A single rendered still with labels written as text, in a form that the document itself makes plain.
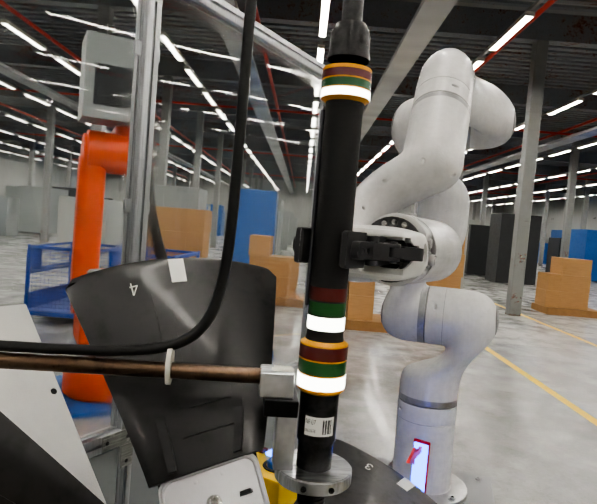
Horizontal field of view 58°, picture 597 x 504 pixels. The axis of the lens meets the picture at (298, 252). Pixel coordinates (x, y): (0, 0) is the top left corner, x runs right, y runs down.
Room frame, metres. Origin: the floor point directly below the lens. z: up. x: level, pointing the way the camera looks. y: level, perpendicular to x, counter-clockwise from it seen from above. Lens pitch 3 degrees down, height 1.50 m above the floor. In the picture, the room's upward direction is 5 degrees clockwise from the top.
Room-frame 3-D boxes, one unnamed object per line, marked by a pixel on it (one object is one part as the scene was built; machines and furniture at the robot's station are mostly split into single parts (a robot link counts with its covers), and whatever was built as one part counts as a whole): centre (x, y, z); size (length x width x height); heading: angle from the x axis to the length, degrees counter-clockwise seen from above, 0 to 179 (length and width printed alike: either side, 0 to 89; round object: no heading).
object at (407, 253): (0.52, -0.10, 1.48); 0.08 x 0.06 x 0.01; 29
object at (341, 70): (0.48, -0.03, 1.63); 0.04 x 0.04 x 0.01
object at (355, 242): (0.47, -0.06, 1.48); 0.07 x 0.03 x 0.03; 150
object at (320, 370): (0.48, -0.03, 1.37); 0.04 x 0.04 x 0.01
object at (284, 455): (0.47, -0.02, 1.32); 0.09 x 0.07 x 0.10; 95
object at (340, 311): (0.48, -0.03, 1.42); 0.03 x 0.03 x 0.01
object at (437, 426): (1.11, -0.30, 1.06); 0.19 x 0.19 x 0.18
